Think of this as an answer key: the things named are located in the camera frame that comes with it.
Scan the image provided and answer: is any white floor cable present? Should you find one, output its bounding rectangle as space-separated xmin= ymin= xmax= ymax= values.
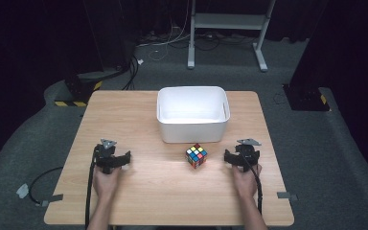
xmin=147 ymin=12 xmax=190 ymax=62

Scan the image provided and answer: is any grey tape strip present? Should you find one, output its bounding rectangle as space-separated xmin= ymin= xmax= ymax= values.
xmin=39 ymin=193 xmax=64 ymax=208
xmin=276 ymin=191 xmax=299 ymax=202

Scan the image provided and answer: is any multicoloured puzzle cube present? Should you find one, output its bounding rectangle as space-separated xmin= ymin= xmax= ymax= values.
xmin=185 ymin=143 xmax=209 ymax=170

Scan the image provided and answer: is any black floor cable bundle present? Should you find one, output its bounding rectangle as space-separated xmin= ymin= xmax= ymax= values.
xmin=122 ymin=55 xmax=140 ymax=91

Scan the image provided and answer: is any black base with yellow stripes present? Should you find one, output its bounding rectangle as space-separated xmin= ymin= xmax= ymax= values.
xmin=54 ymin=70 xmax=104 ymax=108

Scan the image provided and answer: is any black base with yellow mark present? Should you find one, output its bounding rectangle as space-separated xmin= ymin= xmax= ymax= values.
xmin=282 ymin=82 xmax=332 ymax=113

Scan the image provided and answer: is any person's left hand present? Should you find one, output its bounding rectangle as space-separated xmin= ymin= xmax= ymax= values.
xmin=92 ymin=165 xmax=123 ymax=199

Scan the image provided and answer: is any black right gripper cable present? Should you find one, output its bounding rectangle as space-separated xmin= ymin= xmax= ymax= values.
xmin=240 ymin=152 xmax=265 ymax=216

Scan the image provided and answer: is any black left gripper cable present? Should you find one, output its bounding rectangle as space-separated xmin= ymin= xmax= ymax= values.
xmin=84 ymin=146 xmax=98 ymax=230

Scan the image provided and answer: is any white plastic bin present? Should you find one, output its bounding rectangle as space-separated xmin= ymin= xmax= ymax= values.
xmin=155 ymin=85 xmax=232 ymax=145

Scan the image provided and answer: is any thin black floor cable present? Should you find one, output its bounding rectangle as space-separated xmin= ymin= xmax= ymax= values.
xmin=28 ymin=166 xmax=64 ymax=206

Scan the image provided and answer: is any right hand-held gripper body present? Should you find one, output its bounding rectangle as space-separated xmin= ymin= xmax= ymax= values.
xmin=234 ymin=138 xmax=263 ymax=173

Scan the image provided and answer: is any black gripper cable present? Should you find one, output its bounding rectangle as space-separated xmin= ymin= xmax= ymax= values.
xmin=84 ymin=146 xmax=98 ymax=230
xmin=240 ymin=152 xmax=265 ymax=216

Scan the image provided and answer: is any black cable tangle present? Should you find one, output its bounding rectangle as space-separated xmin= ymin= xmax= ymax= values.
xmin=136 ymin=30 xmax=257 ymax=53

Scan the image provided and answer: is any person's right hand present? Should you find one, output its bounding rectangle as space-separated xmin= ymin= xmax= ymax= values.
xmin=231 ymin=163 xmax=264 ymax=199

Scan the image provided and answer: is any white metal stand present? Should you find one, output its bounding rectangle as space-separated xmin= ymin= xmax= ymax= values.
xmin=186 ymin=0 xmax=278 ymax=73

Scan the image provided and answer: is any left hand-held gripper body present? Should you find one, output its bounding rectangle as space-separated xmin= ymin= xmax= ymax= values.
xmin=93 ymin=138 xmax=123 ymax=175

